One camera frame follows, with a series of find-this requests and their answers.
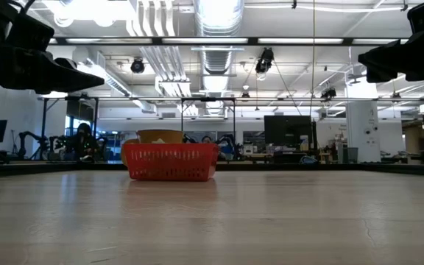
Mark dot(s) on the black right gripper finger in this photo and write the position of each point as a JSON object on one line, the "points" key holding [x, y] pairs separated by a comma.
{"points": [[388, 60]]}

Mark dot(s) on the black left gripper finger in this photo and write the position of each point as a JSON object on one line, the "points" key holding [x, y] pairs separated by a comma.
{"points": [[61, 79], [66, 62]]}

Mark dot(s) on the pale green stevia packet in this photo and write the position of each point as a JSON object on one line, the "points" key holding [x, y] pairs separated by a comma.
{"points": [[159, 141]]}

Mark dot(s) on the red plastic basket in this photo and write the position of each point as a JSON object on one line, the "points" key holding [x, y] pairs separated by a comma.
{"points": [[169, 162]]}

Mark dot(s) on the black background robot arm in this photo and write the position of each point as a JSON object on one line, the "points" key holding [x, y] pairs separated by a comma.
{"points": [[35, 135]]}

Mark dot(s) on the blue background robot arm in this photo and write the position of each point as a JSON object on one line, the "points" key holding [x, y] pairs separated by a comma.
{"points": [[230, 141]]}

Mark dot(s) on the person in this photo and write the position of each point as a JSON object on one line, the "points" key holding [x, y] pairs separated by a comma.
{"points": [[83, 141], [212, 139]]}

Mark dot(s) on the white pillar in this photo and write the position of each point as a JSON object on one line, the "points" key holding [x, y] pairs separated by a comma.
{"points": [[363, 129]]}

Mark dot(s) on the brown cabinet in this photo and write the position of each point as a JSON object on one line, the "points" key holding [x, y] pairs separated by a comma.
{"points": [[413, 138]]}

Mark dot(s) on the grey trash bin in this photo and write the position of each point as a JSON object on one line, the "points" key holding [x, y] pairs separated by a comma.
{"points": [[352, 154]]}

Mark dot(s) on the amber yellow mug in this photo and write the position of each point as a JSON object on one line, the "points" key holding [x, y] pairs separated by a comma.
{"points": [[160, 135]]}

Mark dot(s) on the large black monitor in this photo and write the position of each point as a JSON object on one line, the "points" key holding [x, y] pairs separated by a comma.
{"points": [[289, 132]]}

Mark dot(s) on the black bar with light strips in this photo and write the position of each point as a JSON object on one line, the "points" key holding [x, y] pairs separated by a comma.
{"points": [[252, 41]]}

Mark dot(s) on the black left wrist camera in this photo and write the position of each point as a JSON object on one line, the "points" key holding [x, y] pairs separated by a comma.
{"points": [[31, 33]]}

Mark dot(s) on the black background frame stand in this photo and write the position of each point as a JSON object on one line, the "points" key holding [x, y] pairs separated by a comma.
{"points": [[208, 99], [43, 125]]}

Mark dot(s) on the black ceiling-hung camera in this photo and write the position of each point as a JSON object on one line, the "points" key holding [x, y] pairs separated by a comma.
{"points": [[137, 66], [329, 94]]}

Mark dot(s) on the black overhead rig camera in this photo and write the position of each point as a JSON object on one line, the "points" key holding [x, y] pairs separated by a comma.
{"points": [[265, 60]]}

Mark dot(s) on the silver air duct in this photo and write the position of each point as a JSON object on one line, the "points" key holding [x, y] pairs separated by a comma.
{"points": [[217, 22]]}

